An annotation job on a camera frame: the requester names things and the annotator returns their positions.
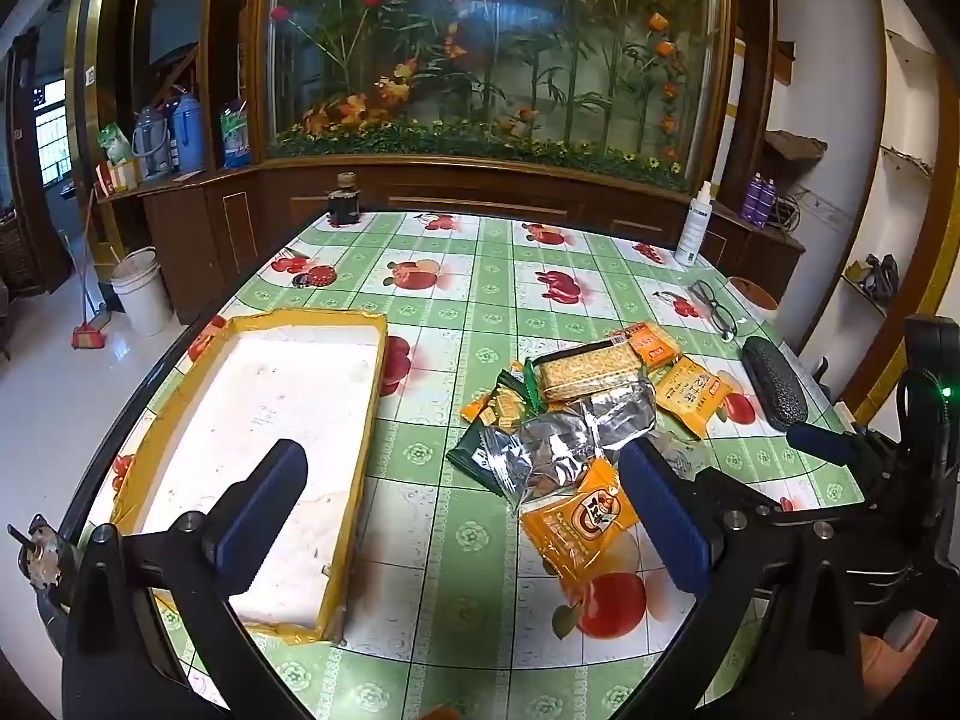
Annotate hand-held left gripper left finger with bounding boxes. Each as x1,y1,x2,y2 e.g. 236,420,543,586
61,439,309,720

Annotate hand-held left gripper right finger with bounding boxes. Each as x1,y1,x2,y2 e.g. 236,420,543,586
615,438,865,720

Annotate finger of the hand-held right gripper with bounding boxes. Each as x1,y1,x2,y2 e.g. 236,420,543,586
694,465,865,533
786,420,901,481

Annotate orange snack packet round logo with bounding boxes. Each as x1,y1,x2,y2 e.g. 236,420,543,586
520,457,640,602

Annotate yellow snack packet red label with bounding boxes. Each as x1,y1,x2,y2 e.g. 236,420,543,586
655,356,734,441

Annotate silver foil bag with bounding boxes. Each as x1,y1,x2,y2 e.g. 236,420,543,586
480,379,659,516

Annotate yellow taped foam box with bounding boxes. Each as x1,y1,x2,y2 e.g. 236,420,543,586
111,307,389,646

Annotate clear cracker sleeve green ends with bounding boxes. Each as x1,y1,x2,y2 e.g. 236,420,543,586
523,337,647,404

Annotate orange cracker packet red label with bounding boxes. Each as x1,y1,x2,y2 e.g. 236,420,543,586
611,322,683,370

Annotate dark green cracker packet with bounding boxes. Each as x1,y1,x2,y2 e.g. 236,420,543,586
446,420,526,497

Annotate black textured glasses case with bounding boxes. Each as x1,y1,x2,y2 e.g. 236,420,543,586
741,336,810,433

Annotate black rimmed glasses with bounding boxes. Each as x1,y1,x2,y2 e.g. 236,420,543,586
654,279,740,341

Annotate white spray bottle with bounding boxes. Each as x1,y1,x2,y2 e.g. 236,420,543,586
673,181,716,269

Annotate white plastic bucket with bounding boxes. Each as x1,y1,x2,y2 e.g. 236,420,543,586
111,247,176,338

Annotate red broom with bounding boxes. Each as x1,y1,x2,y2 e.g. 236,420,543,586
71,187,112,350

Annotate dark ink bottle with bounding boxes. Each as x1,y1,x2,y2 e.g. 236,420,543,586
327,172,363,228

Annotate wicker basket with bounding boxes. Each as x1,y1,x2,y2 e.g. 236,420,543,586
0,217,35,290

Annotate red white carton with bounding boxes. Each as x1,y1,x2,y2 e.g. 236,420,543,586
95,161,141,197

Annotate clear bottle green label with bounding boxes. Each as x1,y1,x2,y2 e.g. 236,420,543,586
220,101,253,170

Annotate brown wooden cabinet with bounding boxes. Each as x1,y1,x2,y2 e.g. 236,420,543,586
96,156,808,325

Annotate grey thermos jug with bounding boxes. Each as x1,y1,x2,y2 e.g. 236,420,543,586
133,106,173,179

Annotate blue thermos flask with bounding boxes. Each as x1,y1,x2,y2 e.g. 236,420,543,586
169,86,206,175

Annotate green white bag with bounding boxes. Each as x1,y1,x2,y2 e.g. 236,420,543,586
97,124,135,166

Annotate barred window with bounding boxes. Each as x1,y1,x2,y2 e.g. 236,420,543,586
34,79,73,188

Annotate glass floral display panel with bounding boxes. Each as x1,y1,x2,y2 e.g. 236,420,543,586
259,0,733,193

